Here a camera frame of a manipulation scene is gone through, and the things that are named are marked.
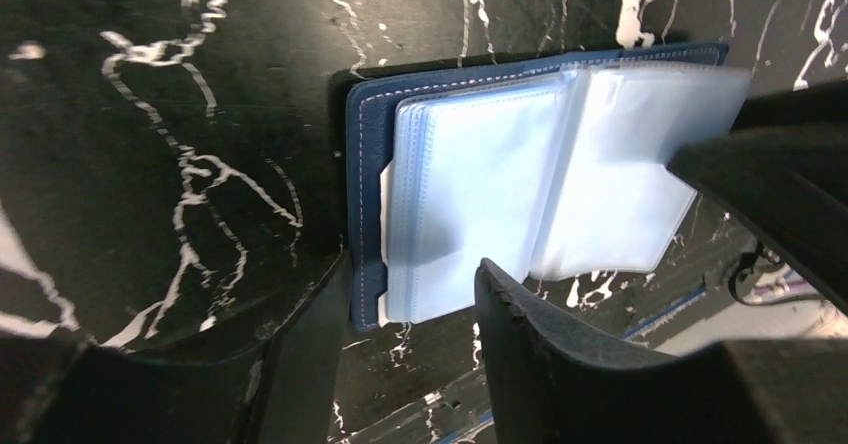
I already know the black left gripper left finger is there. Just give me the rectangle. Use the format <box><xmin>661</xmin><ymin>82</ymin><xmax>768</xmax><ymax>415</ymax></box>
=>
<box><xmin>1</xmin><ymin>252</ymin><xmax>352</xmax><ymax>443</ymax></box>

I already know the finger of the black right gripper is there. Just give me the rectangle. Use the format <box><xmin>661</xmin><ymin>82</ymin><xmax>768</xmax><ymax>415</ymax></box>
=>
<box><xmin>666</xmin><ymin>123</ymin><xmax>847</xmax><ymax>311</ymax></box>
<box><xmin>731</xmin><ymin>80</ymin><xmax>847</xmax><ymax>132</ymax></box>

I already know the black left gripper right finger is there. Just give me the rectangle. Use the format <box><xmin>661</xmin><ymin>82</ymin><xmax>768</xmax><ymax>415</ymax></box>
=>
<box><xmin>475</xmin><ymin>259</ymin><xmax>847</xmax><ymax>443</ymax></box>

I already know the blue card holder wallet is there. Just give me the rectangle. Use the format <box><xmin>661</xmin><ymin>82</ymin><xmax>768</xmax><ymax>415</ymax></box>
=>
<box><xmin>345</xmin><ymin>43</ymin><xmax>750</xmax><ymax>332</ymax></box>

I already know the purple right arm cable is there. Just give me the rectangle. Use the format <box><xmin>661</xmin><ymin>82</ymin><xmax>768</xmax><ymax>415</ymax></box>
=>
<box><xmin>745</xmin><ymin>278</ymin><xmax>819</xmax><ymax>303</ymax></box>

